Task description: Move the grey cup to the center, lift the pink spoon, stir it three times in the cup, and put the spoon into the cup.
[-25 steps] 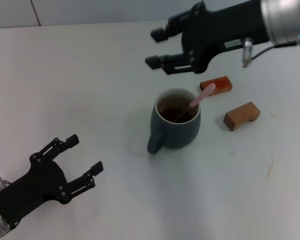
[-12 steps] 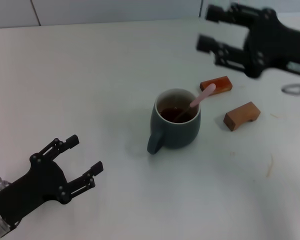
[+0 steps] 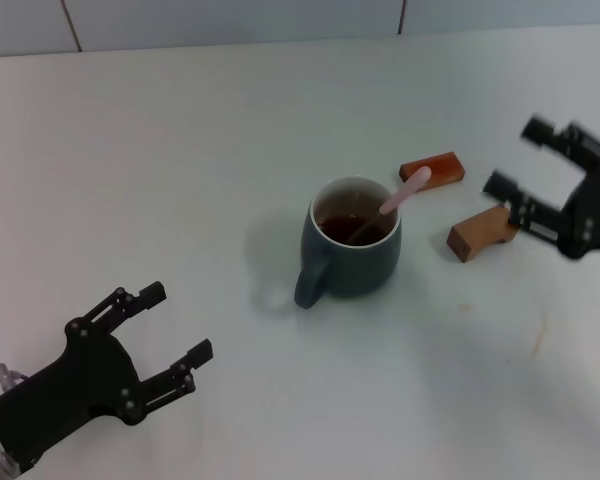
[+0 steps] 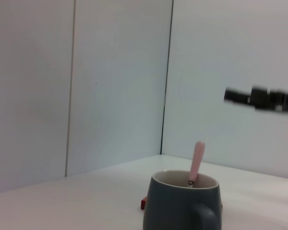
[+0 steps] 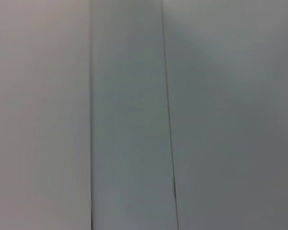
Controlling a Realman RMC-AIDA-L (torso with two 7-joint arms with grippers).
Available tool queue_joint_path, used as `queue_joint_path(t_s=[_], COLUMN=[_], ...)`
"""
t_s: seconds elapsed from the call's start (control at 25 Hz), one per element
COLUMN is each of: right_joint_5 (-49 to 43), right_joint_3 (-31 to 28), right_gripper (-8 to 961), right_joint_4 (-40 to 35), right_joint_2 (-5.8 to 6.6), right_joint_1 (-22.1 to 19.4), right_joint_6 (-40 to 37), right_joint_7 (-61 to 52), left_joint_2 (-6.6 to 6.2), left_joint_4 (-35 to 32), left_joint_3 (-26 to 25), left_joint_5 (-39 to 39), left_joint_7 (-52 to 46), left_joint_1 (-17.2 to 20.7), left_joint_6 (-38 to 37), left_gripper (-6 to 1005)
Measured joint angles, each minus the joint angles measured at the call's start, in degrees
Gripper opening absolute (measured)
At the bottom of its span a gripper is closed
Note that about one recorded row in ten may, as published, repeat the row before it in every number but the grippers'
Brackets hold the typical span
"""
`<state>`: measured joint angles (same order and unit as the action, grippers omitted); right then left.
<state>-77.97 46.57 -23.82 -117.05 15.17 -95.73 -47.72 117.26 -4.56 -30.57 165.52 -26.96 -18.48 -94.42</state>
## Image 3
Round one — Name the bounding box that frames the reddish wooden spoon rest block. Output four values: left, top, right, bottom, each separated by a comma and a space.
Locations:
398, 152, 467, 191

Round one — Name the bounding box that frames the grey ceramic cup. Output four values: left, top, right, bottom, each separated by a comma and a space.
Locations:
293, 174, 403, 310

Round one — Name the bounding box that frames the left gripper cable connector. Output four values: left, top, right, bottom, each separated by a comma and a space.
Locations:
0, 363, 29, 394

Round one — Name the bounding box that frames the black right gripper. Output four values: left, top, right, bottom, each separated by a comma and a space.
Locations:
482, 115, 600, 260

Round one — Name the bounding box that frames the dark brown tea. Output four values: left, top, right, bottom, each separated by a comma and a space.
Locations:
317, 213, 389, 247

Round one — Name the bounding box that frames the light brown wooden block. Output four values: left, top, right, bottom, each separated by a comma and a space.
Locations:
446, 205, 521, 264

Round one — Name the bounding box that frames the pink handled metal spoon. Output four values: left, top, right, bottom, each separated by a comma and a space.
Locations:
344, 167, 433, 246

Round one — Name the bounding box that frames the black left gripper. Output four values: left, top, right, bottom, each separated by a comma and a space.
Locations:
0, 280, 215, 474

